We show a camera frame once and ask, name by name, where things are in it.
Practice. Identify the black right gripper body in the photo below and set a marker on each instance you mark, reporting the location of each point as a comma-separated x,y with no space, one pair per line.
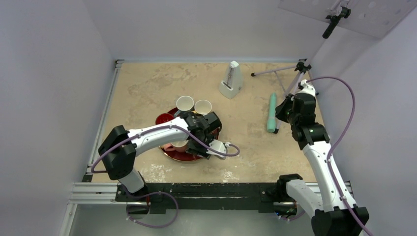
284,113

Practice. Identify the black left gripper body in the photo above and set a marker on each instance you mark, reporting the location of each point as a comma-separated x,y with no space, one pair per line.
197,148

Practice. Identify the yellow mug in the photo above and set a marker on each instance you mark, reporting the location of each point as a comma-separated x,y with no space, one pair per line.
203,107

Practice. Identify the grey mug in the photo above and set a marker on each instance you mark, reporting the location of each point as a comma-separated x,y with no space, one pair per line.
184,104

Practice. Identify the red round tray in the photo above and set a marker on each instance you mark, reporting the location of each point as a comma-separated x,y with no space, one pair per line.
180,156

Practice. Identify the red mug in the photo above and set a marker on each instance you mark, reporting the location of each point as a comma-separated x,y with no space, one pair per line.
163,118

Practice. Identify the plain pink mug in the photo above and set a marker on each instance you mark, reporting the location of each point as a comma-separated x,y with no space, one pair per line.
179,146

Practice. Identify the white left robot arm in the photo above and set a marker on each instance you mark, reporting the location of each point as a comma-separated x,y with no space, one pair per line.
121,146

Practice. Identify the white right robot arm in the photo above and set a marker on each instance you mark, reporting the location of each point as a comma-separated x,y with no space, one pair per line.
333,212

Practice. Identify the white metronome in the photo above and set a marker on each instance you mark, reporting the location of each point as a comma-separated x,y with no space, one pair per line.
232,82

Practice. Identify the black base bar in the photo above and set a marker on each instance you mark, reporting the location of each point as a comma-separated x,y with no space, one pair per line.
264,197

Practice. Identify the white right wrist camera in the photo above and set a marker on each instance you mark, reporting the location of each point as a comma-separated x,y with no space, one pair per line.
305,87

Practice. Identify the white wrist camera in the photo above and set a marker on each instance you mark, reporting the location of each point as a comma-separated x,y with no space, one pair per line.
305,87
218,149

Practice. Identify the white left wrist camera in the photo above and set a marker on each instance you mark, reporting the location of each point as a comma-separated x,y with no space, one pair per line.
218,149

